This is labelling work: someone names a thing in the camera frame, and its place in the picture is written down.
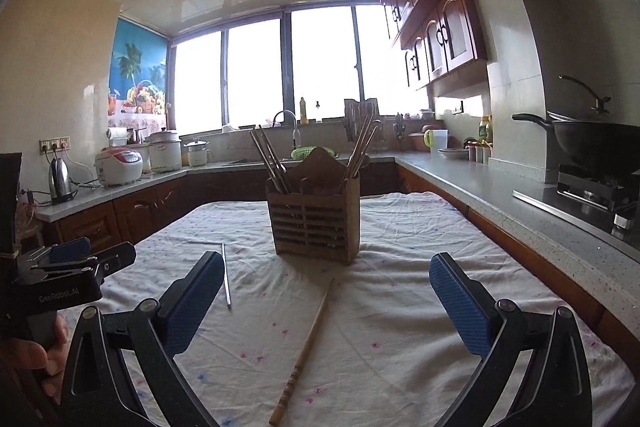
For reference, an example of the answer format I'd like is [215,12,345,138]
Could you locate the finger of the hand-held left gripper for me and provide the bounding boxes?
[30,236,93,264]
[42,242,137,278]

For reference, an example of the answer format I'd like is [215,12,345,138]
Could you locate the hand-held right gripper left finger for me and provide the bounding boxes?
[60,250,225,427]

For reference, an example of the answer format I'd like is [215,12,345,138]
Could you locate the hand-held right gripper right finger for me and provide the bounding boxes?
[429,251,594,427]

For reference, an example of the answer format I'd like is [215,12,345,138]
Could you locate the silver metal chopstick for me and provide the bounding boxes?
[221,242,233,310]

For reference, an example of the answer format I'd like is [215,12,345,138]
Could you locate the bamboo chopstick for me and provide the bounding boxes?
[268,277,335,426]

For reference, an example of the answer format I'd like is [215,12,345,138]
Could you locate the wooden chopstick holder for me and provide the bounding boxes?
[266,146,361,266]

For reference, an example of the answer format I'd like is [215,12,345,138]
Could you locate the bunch of wooden chopsticks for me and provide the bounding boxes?
[249,114,384,196]

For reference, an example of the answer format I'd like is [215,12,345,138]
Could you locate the person's left hand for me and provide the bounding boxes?
[0,314,70,379]

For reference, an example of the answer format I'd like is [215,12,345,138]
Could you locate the steel electric kettle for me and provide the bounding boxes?
[48,156,79,204]

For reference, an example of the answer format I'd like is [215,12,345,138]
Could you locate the floral tablecloth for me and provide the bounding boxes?
[60,191,637,427]

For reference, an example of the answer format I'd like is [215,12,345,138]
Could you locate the red white rice cooker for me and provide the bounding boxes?
[93,147,145,187]

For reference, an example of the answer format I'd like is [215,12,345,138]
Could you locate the large white cooking pot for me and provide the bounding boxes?
[148,129,182,174]

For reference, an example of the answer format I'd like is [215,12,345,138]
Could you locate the small white electric pot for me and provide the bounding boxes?
[183,137,214,168]

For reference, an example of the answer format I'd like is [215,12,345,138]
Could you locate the floral cloth panel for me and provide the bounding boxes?
[107,112,166,130]

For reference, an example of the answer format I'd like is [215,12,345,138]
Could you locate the steel kitchen sink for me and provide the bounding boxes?
[222,156,301,167]

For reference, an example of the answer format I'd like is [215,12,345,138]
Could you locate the row of seasoning jars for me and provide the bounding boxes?
[467,142,495,164]

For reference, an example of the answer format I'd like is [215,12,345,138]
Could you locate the pink plastic basin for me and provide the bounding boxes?
[409,124,447,152]

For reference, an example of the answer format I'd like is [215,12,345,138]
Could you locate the steel gas stove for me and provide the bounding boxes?
[512,164,640,238]

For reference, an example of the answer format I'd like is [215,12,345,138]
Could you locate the green plastic basket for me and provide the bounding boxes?
[291,146,337,160]

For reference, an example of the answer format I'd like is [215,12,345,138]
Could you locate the curved steel faucet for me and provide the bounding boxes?
[272,110,301,158]

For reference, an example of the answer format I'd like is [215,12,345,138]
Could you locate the black wok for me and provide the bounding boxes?
[511,111,640,176]

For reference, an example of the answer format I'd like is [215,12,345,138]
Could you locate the dish rack with boards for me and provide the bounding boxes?
[343,97,382,144]

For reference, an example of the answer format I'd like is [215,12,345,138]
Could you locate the large kitchen window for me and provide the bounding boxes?
[169,4,437,134]

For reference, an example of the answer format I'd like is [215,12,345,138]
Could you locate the triple wall outlet strip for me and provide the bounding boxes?
[39,136,71,154]

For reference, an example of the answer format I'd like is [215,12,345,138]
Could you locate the clear measuring cup green handle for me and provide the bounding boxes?
[423,129,449,152]

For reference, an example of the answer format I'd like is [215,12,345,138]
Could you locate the beach fruit wall poster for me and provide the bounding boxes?
[108,17,169,115]

